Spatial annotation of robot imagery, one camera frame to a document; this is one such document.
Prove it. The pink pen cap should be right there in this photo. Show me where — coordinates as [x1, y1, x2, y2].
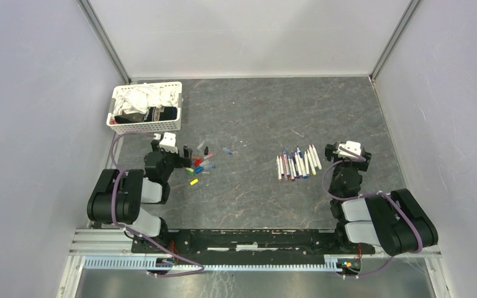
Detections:
[203, 153, 215, 161]

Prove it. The clear blue pen cap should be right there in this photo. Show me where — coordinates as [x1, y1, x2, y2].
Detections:
[222, 147, 234, 156]

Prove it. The pink highlighter pen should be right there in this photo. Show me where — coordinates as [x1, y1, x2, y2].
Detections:
[276, 156, 284, 181]

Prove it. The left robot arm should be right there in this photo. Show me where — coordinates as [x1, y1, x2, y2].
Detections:
[86, 140, 193, 253]

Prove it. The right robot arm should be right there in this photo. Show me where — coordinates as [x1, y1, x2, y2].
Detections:
[323, 141, 439, 256]

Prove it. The white plastic basket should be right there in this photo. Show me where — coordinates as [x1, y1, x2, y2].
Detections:
[106, 81, 183, 134]

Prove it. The black item in basket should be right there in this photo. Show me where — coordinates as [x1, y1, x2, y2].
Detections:
[114, 107, 178, 124]

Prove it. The white cloth in basket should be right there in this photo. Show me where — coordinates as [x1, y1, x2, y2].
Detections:
[111, 82, 182, 115]

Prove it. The right base electronics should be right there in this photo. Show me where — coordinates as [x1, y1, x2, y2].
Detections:
[336, 259, 362, 276]

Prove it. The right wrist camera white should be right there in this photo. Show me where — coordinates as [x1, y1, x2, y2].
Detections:
[337, 141, 363, 160]

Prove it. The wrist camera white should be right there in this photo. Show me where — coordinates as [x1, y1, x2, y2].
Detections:
[337, 141, 363, 160]
[158, 132, 178, 153]

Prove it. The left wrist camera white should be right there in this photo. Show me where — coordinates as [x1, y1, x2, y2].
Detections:
[158, 132, 178, 153]

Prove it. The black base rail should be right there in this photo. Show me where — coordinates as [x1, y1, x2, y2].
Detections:
[155, 228, 376, 267]

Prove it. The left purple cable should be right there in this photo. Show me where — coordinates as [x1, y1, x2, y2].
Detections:
[110, 131, 206, 278]

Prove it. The grey slotted cable duct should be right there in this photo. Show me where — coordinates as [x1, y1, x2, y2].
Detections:
[83, 256, 342, 273]

